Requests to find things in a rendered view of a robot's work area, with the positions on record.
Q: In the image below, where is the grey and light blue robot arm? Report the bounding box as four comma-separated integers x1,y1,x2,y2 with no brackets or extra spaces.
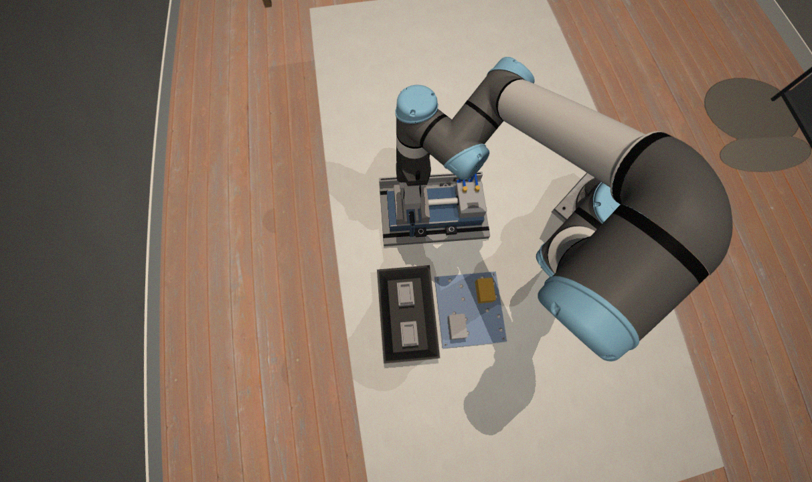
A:
395,57,733,362

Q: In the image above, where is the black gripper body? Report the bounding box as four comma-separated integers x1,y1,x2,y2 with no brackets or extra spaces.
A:
396,135,431,186

